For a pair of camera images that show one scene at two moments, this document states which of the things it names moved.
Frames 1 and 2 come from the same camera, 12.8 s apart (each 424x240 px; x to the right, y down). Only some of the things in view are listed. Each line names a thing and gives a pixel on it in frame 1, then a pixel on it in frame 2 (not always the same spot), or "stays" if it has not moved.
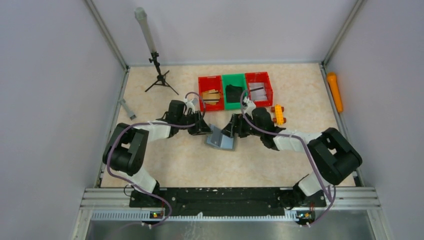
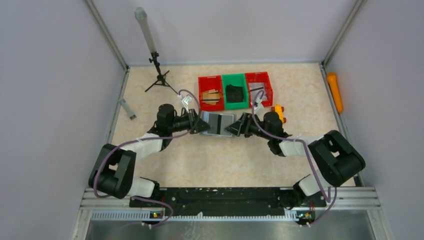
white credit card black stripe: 257,90 stays
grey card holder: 217,139 to 218,122
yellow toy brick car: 278,110 stays
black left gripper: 199,125 stays
